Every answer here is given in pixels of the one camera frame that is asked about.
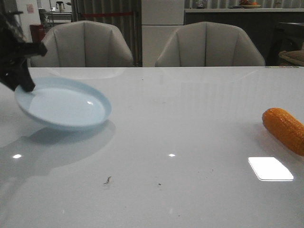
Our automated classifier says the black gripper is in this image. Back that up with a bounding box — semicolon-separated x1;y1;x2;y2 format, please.
0;11;47;92

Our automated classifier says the light blue plate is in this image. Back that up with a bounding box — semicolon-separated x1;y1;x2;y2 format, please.
14;77;112;131

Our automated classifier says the orange corn cob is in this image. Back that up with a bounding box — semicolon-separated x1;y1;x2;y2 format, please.
262;108;304;156

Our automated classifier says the red bin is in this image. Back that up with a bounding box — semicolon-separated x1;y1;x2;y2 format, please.
29;24;45;43

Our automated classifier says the left beige leather chair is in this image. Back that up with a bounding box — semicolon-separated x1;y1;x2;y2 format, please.
30;20;133;67

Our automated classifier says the beige leather chair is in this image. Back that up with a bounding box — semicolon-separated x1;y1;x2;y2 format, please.
155;22;265;67
30;20;133;67

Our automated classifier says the red barrier belt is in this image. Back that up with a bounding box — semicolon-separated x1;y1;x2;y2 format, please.
80;11;134;18

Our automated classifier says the white refrigerator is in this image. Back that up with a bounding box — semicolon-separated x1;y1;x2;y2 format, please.
141;0;184;67

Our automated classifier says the right beige leather chair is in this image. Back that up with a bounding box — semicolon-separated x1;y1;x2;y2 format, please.
155;22;265;67

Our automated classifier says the fruit bowl on counter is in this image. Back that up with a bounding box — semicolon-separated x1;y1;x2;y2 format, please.
239;0;261;9

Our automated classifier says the dark counter cabinet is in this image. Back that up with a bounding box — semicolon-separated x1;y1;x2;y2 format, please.
184;8;304;67

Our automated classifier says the pink wall notice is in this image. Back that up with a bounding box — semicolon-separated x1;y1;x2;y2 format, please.
26;4;34;14

